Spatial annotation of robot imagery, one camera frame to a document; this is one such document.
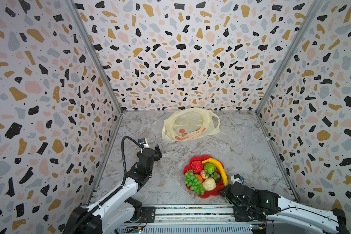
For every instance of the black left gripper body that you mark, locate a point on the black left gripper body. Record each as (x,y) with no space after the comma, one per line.
(156,155)

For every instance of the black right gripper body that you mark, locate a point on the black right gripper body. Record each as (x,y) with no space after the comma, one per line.
(228,195)

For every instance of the yellow toy banana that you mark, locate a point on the yellow toy banana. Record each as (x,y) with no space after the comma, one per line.
(220,167)

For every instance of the cream white toy fruit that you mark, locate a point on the cream white toy fruit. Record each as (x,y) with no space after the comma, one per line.
(209,184)

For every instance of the green toy grape bunch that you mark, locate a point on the green toy grape bunch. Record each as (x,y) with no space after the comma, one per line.
(193,182)

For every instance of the red flower-shaped plate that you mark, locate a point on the red flower-shaped plate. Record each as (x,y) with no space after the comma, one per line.
(220,185)

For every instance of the green wrinkled toy fruit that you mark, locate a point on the green wrinkled toy fruit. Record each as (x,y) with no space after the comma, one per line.
(209,168)

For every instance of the red toy fruit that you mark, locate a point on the red toy fruit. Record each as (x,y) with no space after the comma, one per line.
(197,166)

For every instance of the yellow plastic fruit-print bag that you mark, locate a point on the yellow plastic fruit-print bag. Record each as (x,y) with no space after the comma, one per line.
(190,124)

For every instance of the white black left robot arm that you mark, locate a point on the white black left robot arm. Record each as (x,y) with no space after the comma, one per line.
(118,206)

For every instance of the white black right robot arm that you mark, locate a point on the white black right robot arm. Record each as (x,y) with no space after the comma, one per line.
(309,218)

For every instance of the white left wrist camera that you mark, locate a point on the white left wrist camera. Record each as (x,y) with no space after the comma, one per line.
(143,142)

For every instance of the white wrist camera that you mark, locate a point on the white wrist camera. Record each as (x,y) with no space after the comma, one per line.
(237,179)
(143,142)

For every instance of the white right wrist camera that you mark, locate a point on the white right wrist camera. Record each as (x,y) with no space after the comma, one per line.
(237,179)

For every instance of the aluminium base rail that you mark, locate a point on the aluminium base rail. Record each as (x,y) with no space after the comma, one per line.
(201,219)

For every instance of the aluminium left corner post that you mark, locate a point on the aluminium left corner post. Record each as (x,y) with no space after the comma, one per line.
(90,49)

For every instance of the aluminium corner post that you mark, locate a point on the aluminium corner post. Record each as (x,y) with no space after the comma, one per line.
(311,14)
(90,49)

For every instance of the aluminium right corner post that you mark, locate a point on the aluminium right corner post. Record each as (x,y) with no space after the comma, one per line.
(311,14)

